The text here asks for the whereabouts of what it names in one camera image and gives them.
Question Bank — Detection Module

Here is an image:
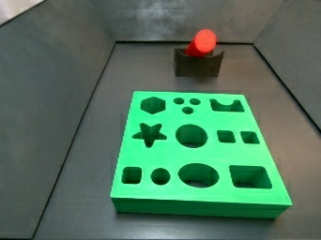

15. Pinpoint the green foam shape board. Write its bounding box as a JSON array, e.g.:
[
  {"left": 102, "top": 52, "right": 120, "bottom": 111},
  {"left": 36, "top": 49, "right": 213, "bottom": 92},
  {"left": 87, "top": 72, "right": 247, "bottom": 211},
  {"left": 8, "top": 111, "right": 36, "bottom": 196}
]
[{"left": 110, "top": 91, "right": 291, "bottom": 218}]

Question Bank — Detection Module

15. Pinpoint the black curved cradle stand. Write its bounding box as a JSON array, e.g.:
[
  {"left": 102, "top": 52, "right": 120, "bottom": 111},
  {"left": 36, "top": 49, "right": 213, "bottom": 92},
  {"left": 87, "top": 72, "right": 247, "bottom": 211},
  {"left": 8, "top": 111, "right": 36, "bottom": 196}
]
[{"left": 174, "top": 49, "right": 225, "bottom": 77}]

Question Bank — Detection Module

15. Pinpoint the red cylinder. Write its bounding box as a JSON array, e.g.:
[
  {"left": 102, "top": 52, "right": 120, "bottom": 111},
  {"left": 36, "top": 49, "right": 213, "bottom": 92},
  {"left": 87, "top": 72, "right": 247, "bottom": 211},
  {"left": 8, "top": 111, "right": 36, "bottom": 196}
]
[{"left": 186, "top": 29, "right": 217, "bottom": 57}]

